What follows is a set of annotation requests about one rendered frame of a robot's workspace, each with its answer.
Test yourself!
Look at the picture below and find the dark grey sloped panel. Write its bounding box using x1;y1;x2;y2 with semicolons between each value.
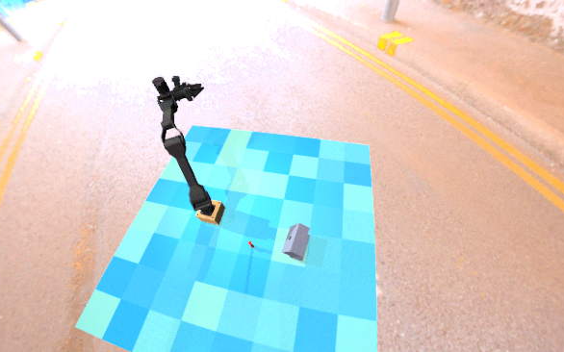
281;223;311;261

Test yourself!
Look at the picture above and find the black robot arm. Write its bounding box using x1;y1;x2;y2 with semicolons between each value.
152;75;216;216

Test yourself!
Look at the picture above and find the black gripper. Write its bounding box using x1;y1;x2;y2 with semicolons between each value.
172;82;204;102

